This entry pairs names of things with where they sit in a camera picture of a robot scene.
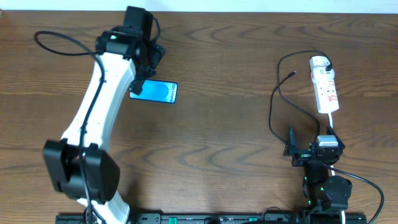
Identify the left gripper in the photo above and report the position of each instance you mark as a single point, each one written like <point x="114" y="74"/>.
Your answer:
<point x="148" y="66"/>

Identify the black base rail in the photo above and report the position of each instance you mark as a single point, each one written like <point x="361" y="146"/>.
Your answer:
<point x="269" y="217"/>

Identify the white power strip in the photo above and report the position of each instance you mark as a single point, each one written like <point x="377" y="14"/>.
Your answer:
<point x="324" y="85"/>

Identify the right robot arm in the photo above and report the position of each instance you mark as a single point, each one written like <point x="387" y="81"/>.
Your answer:
<point x="326" y="193"/>

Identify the blue Galaxy smartphone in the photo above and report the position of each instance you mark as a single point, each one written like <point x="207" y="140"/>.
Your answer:
<point x="157" y="91"/>

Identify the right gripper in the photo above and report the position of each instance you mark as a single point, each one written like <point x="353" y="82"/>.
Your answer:
<point x="302" y="154"/>

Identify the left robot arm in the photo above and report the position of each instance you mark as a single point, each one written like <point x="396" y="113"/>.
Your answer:
<point x="79" y="164"/>

